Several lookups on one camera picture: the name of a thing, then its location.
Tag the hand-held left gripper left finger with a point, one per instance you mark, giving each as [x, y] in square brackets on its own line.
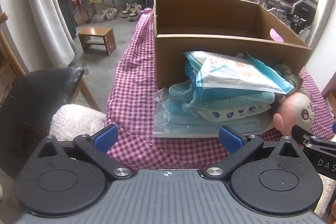
[106, 138]

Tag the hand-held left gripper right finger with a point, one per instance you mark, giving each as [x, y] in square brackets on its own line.
[231, 138]

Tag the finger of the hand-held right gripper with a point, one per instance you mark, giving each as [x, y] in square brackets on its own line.
[302, 134]

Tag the white and blue tissue pack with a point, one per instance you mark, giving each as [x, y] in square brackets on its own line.
[236, 113]

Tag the pink plush toy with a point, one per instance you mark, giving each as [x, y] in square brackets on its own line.
[296, 108]

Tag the bag of blue face masks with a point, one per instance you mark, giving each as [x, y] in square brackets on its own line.
[204, 127]

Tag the teal towel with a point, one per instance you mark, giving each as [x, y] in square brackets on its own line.
[236, 102]

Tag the green floral scrunchie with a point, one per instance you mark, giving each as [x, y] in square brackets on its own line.
[288, 77]

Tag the white wet wipes pack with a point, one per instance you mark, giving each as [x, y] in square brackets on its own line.
[231, 73]

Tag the brown cardboard box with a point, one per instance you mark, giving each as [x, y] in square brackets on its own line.
[210, 45]

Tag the white fluffy fabric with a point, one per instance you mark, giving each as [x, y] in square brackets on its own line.
[326, 195]

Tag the white fluffy cushion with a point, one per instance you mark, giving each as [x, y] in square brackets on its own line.
[76, 119]

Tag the brown wooden furniture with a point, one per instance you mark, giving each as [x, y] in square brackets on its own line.
[331, 98]

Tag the pink checkered tablecloth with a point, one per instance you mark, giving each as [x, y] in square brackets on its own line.
[136, 87]

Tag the small wooden stool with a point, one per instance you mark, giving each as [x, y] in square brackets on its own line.
[97, 39]

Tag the white sneakers pair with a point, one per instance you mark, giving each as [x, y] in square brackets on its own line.
[101, 16]

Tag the white platform sandal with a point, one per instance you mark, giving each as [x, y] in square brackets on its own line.
[113, 13]

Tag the wheelchair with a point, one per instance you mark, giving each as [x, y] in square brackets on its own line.
[299, 8]

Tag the white sneaker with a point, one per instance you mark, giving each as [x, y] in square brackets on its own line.
[135, 13]
[126, 11]

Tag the white curtain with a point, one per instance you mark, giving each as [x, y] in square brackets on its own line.
[47, 3]

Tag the black chair with wooden frame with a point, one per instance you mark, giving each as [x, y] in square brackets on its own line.
[39, 98]

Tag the light wooden furniture frame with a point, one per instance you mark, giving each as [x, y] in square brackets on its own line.
[10, 53]

